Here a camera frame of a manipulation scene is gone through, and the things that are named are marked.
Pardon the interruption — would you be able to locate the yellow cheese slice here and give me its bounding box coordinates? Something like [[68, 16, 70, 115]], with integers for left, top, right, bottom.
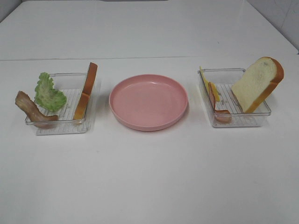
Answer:
[[199, 66, 220, 102]]

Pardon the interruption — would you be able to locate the bread slice from tray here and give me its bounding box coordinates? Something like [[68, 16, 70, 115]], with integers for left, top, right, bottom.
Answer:
[[73, 63, 98, 120]]

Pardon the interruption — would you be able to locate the pink bacon strip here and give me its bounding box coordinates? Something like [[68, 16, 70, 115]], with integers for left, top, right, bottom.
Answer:
[[208, 81, 232, 124]]

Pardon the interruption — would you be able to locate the green lettuce leaf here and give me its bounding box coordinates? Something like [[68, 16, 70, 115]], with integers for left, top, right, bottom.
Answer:
[[35, 72, 67, 112]]

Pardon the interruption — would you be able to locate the dark brown bacon strip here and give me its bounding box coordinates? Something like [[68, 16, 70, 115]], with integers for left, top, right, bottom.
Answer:
[[15, 91, 59, 129]]

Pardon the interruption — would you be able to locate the pink round plate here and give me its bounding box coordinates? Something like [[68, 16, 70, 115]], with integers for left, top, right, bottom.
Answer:
[[109, 74, 188, 131]]

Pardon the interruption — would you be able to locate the right clear plastic tray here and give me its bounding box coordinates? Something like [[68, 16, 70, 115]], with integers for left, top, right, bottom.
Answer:
[[198, 68, 271, 128]]

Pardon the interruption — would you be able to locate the clear plastic tray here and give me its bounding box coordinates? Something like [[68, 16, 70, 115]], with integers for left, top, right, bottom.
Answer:
[[198, 68, 271, 128], [25, 73, 100, 135]]

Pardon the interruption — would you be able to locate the left clear plastic tray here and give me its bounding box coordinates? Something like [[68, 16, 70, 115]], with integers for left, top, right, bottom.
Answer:
[[25, 73, 100, 135]]

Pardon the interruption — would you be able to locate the bread slice in right tray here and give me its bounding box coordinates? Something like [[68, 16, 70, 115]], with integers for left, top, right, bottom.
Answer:
[[231, 57, 284, 113]]

